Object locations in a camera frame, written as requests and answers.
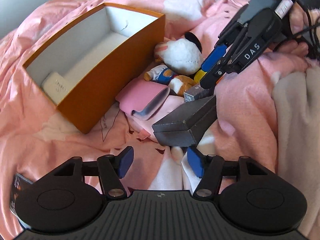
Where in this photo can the white dog plush toy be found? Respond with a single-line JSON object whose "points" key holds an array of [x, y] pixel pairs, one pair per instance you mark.
{"points": [[182, 55]]}

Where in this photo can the brown white plush toy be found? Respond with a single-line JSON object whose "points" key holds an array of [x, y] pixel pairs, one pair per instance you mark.
{"points": [[162, 73]]}

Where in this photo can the dark booklet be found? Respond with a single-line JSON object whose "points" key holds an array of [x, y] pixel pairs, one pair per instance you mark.
{"points": [[18, 187]]}

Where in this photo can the dark grey box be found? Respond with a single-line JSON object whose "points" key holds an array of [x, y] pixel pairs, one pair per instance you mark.
{"points": [[182, 122]]}

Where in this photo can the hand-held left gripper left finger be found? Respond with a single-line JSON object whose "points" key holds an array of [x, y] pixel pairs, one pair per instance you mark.
{"points": [[125, 161]]}

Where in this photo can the pink printed blanket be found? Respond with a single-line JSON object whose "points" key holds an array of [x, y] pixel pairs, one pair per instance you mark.
{"points": [[237, 130]]}

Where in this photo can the white booklet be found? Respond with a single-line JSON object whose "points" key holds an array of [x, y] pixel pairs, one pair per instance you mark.
{"points": [[53, 86]]}

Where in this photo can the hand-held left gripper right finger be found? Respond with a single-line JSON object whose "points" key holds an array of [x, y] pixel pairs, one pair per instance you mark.
{"points": [[195, 162]]}

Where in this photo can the small silver box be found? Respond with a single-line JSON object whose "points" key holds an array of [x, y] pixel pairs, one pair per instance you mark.
{"points": [[196, 95]]}

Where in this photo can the orange cardboard box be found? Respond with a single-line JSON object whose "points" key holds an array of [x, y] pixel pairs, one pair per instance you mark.
{"points": [[100, 85]]}

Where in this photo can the white fluffy blanket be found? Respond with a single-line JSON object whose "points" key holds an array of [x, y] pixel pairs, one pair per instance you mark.
{"points": [[297, 130]]}

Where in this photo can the pink pouch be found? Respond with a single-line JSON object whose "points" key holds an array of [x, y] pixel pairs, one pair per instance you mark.
{"points": [[140, 92]]}

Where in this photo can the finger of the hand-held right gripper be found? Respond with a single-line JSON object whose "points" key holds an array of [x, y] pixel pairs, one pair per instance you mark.
{"points": [[212, 78], [212, 60]]}

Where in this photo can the person's right hand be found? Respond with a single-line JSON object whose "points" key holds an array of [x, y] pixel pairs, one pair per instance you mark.
{"points": [[298, 17]]}

